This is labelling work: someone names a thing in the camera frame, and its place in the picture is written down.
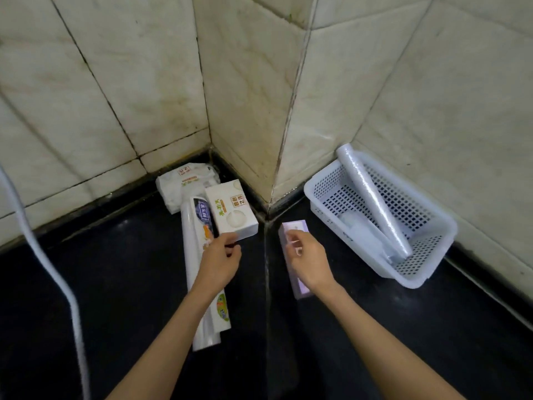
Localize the person's right hand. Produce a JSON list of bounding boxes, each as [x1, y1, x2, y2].
[[285, 228, 339, 297]]

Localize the person's left hand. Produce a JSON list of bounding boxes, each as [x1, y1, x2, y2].
[[192, 231, 243, 303]]

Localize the smooth white plastic wrap roll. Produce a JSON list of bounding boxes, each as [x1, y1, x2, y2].
[[180, 198, 222, 353]]

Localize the purple cardboard box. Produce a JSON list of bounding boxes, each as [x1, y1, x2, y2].
[[278, 219, 315, 301]]

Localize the white tissue box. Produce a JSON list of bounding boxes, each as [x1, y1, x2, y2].
[[204, 178, 259, 242]]

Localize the small white bag roll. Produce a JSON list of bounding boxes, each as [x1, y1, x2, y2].
[[338, 210, 394, 265]]

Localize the soft white tissue pack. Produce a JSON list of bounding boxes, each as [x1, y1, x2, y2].
[[155, 162, 220, 215]]

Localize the clear cling film roll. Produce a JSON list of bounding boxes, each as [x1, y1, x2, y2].
[[335, 142, 414, 261]]

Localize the white plastic basket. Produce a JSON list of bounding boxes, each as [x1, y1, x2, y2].
[[303, 149, 459, 290]]

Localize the person's left forearm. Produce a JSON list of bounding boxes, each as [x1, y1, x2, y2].
[[106, 285, 219, 400]]

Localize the person's right forearm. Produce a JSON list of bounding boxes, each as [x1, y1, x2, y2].
[[315, 281, 467, 400]]

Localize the black countertop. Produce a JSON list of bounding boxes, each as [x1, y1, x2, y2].
[[0, 146, 533, 400]]

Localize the white cable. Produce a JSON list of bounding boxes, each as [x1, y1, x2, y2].
[[0, 164, 92, 400]]

